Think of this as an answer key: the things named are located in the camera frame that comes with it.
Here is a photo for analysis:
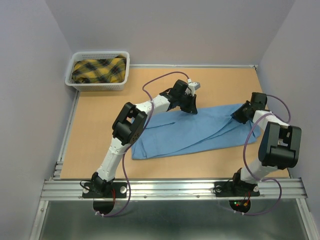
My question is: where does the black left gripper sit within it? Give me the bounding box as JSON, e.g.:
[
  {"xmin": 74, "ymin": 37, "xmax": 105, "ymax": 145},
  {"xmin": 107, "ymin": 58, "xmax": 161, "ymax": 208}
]
[{"xmin": 177, "ymin": 92, "xmax": 198, "ymax": 115}]

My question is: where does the light blue long sleeve shirt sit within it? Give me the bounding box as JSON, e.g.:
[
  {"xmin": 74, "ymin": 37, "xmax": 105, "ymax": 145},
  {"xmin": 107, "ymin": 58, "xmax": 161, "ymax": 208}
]
[{"xmin": 131, "ymin": 103, "xmax": 261, "ymax": 160}]

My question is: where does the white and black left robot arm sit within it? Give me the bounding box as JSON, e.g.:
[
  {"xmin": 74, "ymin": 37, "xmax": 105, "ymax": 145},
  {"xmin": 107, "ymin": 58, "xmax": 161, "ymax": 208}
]
[{"xmin": 90, "ymin": 79, "xmax": 201, "ymax": 197}]

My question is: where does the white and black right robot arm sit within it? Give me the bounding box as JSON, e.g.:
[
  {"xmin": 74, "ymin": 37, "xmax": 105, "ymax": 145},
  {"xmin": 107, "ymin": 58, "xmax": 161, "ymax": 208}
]
[{"xmin": 230, "ymin": 92, "xmax": 302, "ymax": 195}]

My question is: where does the yellow plaid shirt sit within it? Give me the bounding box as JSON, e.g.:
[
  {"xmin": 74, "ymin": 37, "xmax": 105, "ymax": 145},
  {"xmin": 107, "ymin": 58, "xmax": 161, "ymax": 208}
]
[{"xmin": 71, "ymin": 55, "xmax": 127, "ymax": 84}]

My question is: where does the white plastic basket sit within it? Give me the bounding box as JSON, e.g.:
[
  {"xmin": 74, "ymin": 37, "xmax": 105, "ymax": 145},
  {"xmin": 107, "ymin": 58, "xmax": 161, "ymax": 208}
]
[{"xmin": 65, "ymin": 50, "xmax": 130, "ymax": 92}]

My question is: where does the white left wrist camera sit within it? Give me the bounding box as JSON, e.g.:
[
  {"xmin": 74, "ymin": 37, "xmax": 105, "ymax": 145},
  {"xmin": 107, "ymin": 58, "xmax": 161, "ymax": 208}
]
[{"xmin": 185, "ymin": 78, "xmax": 201, "ymax": 96}]

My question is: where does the aluminium mounting rail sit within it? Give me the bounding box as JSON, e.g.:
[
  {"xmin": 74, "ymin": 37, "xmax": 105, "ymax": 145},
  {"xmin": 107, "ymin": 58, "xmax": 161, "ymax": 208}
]
[{"xmin": 40, "ymin": 178, "xmax": 308, "ymax": 201}]

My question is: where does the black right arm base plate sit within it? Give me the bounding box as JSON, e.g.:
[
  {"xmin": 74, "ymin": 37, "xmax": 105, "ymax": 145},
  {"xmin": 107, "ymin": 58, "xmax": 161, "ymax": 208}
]
[{"xmin": 212, "ymin": 179, "xmax": 260, "ymax": 213}]

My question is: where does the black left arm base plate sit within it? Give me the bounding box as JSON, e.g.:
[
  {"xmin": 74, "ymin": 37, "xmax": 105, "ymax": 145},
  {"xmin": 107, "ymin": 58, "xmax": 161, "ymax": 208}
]
[{"xmin": 79, "ymin": 181, "xmax": 127, "ymax": 215}]

